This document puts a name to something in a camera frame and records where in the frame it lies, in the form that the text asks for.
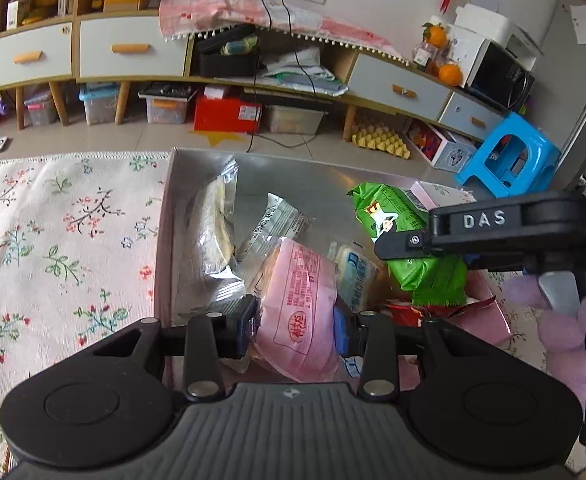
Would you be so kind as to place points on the person's right hand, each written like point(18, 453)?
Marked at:
point(563, 340)

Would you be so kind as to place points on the red snack packet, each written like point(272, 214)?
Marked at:
point(408, 312)

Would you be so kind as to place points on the silver grey snack packet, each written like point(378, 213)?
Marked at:
point(275, 225)

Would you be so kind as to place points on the white paper note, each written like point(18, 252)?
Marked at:
point(584, 22)

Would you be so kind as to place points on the white appliance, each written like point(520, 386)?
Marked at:
point(485, 22)

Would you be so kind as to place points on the white cabinet drawer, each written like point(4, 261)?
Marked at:
point(473, 117)
point(30, 57)
point(398, 87)
point(133, 50)

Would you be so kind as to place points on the white printed carton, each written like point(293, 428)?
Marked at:
point(445, 152)

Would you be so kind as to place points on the red cardboard box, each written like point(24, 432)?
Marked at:
point(223, 115)

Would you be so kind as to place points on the blue plastic stool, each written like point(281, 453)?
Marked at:
point(513, 155)

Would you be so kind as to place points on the blue-lid storage bin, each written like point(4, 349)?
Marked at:
point(100, 106)

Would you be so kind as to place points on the pink floral cabinet cloth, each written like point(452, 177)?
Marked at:
point(273, 17)

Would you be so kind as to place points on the yellow egg tray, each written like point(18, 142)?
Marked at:
point(380, 137)

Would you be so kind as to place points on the pile of papers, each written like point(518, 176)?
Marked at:
point(303, 72)

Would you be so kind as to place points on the pink snack packet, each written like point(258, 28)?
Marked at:
point(298, 310)

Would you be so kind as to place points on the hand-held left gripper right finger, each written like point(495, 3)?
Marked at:
point(340, 332)

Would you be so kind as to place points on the clear white bread packet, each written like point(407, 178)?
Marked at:
point(210, 240)

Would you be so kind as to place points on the black storage case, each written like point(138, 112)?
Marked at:
point(228, 62)

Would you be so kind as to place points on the small clear storage bin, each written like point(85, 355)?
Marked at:
point(42, 110)

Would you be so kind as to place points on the green snack packet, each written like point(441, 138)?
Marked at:
point(423, 277)

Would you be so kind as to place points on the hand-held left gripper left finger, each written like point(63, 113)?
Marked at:
point(248, 322)

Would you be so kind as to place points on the wooden TV cabinet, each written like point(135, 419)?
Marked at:
point(223, 82)

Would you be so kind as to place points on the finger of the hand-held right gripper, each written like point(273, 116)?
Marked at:
point(473, 230)

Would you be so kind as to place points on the orange fruit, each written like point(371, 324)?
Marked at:
point(436, 36)
point(450, 74)

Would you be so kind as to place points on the white blue-label snack packet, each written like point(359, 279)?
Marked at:
point(360, 275)

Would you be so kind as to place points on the black microwave oven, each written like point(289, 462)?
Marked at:
point(500, 77)

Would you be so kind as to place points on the yellow star floor sticker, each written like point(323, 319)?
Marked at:
point(218, 137)

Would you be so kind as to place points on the storage bin with black lid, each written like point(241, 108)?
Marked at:
point(168, 105)

